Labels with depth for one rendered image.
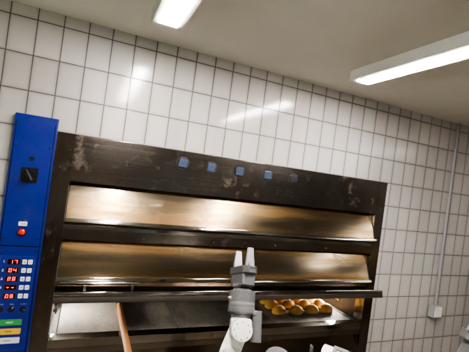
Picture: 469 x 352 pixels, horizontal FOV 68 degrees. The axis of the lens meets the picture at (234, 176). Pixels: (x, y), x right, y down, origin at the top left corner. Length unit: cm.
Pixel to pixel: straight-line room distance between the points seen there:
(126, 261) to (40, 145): 64
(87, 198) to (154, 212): 31
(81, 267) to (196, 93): 98
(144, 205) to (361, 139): 137
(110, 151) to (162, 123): 28
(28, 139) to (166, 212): 67
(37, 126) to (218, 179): 85
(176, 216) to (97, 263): 42
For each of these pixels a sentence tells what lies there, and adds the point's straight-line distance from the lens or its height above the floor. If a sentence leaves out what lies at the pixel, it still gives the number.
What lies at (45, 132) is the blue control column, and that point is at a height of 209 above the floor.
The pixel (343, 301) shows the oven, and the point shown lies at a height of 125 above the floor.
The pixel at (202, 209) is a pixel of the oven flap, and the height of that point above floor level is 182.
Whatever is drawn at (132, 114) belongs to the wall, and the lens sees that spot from 172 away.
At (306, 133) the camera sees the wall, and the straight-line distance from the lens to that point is 206.
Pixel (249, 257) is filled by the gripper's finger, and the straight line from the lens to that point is 120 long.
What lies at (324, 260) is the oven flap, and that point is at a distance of 224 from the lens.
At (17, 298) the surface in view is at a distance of 179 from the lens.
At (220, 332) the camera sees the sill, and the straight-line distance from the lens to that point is 203.
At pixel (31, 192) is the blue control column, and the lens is 169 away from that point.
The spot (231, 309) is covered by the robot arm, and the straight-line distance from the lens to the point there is 119.
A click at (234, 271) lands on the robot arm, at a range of 124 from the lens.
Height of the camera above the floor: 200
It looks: level
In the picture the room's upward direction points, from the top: 8 degrees clockwise
